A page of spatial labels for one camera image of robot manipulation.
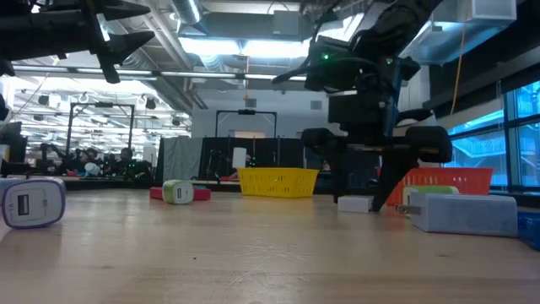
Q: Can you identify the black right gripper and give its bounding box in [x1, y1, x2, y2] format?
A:
[301, 84, 453, 212]

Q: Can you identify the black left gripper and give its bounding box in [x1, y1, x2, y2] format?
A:
[0, 0, 156, 84]

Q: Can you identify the green white USB charger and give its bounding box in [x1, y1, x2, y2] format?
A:
[402, 184, 460, 208]
[162, 179, 195, 206]

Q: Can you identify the blue pocket calculator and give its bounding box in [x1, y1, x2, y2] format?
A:
[517, 209, 540, 251]

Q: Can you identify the purple white USB charger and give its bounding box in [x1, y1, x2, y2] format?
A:
[1, 176, 68, 230]

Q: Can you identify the black partition panel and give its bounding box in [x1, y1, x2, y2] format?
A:
[303, 147, 383, 196]
[197, 135, 305, 181]

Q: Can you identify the long linear ceiling light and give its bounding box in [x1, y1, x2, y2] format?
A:
[12, 64, 307, 82]

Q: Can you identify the orange plastic basket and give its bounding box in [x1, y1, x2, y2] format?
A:
[386, 167, 494, 207]

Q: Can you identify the bright ceiling light panel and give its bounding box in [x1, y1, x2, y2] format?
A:
[179, 36, 313, 59]

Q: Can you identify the yellow plastic basket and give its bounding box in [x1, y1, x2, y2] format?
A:
[237, 167, 320, 198]

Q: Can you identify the white paper roll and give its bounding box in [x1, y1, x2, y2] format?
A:
[231, 146, 248, 169]

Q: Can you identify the grey cloth cover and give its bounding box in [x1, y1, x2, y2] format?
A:
[155, 135, 204, 183]

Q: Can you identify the grey ceiling box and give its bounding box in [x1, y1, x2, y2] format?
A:
[273, 10, 301, 35]

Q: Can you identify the background robot station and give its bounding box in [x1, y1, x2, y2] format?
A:
[24, 141, 155, 181]

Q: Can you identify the blue lit window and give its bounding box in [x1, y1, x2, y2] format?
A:
[440, 79, 540, 189]

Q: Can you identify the white ceiling ventilation box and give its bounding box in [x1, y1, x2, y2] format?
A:
[466, 0, 518, 24]

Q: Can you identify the large silver spiral duct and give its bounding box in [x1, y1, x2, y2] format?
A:
[120, 44, 159, 79]

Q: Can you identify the small silver spiral duct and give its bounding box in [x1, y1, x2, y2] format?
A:
[170, 0, 204, 25]

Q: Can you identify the black metal gantry frame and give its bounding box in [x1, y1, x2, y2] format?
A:
[214, 109, 278, 138]
[65, 101, 136, 158]

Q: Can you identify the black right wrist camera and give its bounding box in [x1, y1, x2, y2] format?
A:
[304, 35, 365, 92]

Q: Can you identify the yellow hanging cable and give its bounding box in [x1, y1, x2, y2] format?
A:
[449, 23, 467, 116]

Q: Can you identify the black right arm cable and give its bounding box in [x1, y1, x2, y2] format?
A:
[272, 58, 311, 84]

